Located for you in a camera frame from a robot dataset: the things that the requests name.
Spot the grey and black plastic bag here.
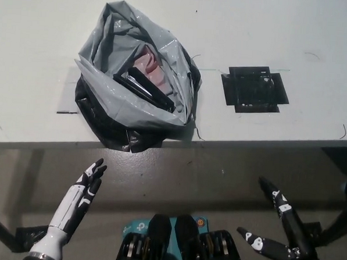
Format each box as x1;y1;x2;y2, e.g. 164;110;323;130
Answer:
69;0;206;157

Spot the black tape square marker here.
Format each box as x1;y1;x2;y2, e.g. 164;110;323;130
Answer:
219;63;291;116

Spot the pink item inside bag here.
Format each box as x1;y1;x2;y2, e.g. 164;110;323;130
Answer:
134;45;178;98

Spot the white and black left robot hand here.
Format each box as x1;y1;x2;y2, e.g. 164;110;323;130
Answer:
48;155;109;238

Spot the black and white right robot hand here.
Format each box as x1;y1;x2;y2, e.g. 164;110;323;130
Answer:
235;174;323;260

